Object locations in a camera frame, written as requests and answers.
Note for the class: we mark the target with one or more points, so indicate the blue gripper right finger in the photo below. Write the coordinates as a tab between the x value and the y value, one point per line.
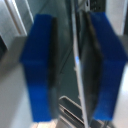
106	66

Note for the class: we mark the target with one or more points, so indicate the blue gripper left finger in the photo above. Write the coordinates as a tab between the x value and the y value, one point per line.
39	66

